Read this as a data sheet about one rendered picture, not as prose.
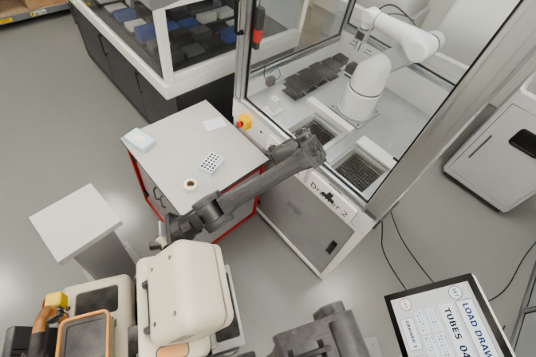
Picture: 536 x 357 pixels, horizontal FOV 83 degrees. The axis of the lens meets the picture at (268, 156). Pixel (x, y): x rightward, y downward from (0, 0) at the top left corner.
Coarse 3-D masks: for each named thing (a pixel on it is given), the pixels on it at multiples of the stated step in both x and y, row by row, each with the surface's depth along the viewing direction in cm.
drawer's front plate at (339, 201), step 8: (312, 176) 151; (312, 184) 154; (320, 184) 149; (328, 184) 146; (320, 192) 152; (328, 192) 147; (336, 192) 144; (336, 200) 145; (344, 200) 142; (344, 208) 144; (352, 208) 140; (352, 216) 142
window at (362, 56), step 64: (256, 0) 126; (320, 0) 104; (384, 0) 88; (448, 0) 76; (512, 0) 68; (256, 64) 147; (320, 64) 117; (384, 64) 97; (448, 64) 83; (320, 128) 135; (384, 128) 109
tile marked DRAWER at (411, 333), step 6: (408, 318) 104; (402, 324) 105; (408, 324) 104; (414, 324) 103; (408, 330) 103; (414, 330) 102; (408, 336) 102; (414, 336) 101; (408, 342) 102; (414, 342) 101; (420, 342) 99; (414, 348) 100; (420, 348) 99
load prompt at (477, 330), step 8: (456, 304) 97; (464, 304) 96; (472, 304) 94; (464, 312) 95; (472, 312) 94; (464, 320) 94; (472, 320) 93; (480, 320) 92; (472, 328) 92; (480, 328) 91; (472, 336) 91; (480, 336) 90; (488, 336) 89; (480, 344) 89; (488, 344) 88; (480, 352) 89; (488, 352) 87; (496, 352) 86
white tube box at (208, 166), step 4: (212, 152) 166; (208, 156) 164; (212, 156) 164; (216, 156) 165; (204, 160) 162; (208, 160) 162; (212, 160) 163; (216, 160) 163; (220, 160) 163; (200, 164) 160; (204, 164) 160; (208, 164) 161; (212, 164) 162; (216, 164) 161; (220, 164) 164; (200, 168) 159; (204, 168) 159; (208, 168) 160; (212, 168) 161; (216, 168) 161; (204, 172) 160; (208, 172) 158; (212, 172) 158
